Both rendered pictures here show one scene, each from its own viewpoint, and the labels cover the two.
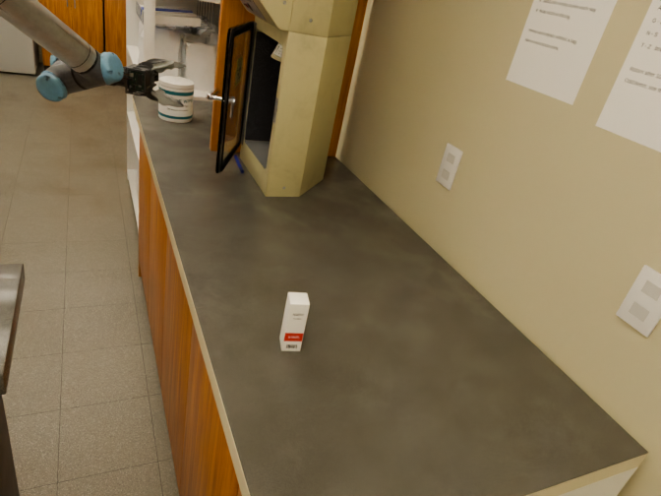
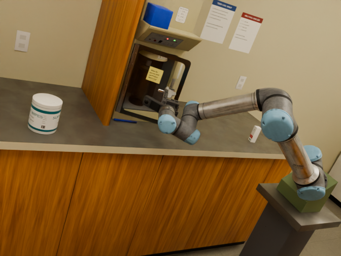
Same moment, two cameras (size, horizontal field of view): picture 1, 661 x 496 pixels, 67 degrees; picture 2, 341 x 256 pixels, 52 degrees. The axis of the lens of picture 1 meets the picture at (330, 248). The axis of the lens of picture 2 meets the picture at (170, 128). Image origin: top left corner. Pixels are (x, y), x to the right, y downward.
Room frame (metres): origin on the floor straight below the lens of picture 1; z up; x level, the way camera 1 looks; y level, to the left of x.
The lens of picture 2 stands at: (1.51, 2.21, 1.76)
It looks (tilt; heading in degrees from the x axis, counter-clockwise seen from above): 23 degrees down; 264
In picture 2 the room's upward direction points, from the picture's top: 20 degrees clockwise
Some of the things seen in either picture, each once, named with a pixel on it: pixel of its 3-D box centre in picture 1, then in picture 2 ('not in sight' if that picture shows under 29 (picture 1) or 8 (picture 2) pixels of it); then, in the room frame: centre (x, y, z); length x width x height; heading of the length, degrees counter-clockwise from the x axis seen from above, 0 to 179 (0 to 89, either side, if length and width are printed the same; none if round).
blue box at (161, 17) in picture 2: not in sight; (158, 16); (1.57, 0.41, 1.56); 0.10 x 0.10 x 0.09; 29
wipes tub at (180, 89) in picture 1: (176, 98); (44, 113); (1.93, 0.72, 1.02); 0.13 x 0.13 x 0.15
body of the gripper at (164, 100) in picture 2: (131, 77); (168, 108); (1.39, 0.65, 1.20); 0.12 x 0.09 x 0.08; 93
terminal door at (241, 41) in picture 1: (234, 95); (152, 87); (1.49, 0.38, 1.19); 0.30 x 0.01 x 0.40; 3
